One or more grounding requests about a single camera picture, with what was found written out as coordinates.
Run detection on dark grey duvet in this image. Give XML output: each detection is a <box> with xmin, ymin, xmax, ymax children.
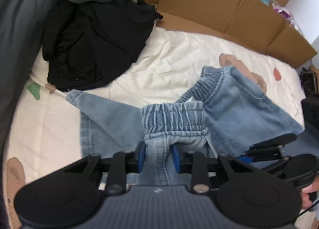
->
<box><xmin>0</xmin><ymin>0</ymin><xmax>57</xmax><ymax>165</ymax></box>

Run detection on black garment pile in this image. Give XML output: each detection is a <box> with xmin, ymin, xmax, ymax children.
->
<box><xmin>42</xmin><ymin>0</ymin><xmax>163</xmax><ymax>92</ymax></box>

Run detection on person right hand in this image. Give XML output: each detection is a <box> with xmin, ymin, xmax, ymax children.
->
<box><xmin>300</xmin><ymin>178</ymin><xmax>319</xmax><ymax>211</ymax></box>

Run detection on purple white packaging bag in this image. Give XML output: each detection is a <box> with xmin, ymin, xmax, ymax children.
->
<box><xmin>271</xmin><ymin>2</ymin><xmax>303</xmax><ymax>36</ymax></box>

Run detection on flattened brown cardboard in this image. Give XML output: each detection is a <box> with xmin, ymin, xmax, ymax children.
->
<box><xmin>144</xmin><ymin>0</ymin><xmax>316</xmax><ymax>68</ymax></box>

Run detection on light blue denim jeans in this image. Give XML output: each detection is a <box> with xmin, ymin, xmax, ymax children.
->
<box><xmin>67</xmin><ymin>66</ymin><xmax>303</xmax><ymax>185</ymax></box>

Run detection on cream bear print bedsheet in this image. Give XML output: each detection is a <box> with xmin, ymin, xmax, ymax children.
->
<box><xmin>4</xmin><ymin>28</ymin><xmax>309</xmax><ymax>228</ymax></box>

